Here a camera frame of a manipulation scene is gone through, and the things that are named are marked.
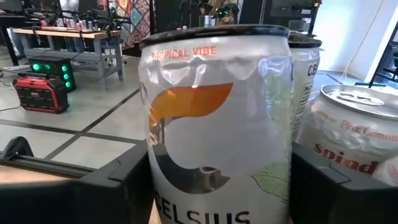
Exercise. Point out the white Spindrift pink lemonade can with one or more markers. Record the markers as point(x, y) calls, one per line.
point(348, 130)

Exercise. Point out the person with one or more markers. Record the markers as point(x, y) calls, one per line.
point(222, 14)
point(70, 5)

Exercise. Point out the colourful patterned cloth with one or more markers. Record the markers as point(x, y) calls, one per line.
point(136, 18)

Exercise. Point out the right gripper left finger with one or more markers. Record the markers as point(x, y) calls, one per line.
point(77, 202)

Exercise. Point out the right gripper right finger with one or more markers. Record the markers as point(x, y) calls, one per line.
point(342, 205)

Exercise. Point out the black computer case green lights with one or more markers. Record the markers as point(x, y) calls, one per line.
point(53, 70)

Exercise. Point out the white Celsius Tropical Vibe can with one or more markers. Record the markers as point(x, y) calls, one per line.
point(217, 140)

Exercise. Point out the wooden workbench grey legs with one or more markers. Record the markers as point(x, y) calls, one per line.
point(68, 33)

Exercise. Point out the black monitor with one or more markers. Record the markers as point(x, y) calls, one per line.
point(293, 9)

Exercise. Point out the red black toolbox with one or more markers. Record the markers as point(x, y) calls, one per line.
point(40, 95)

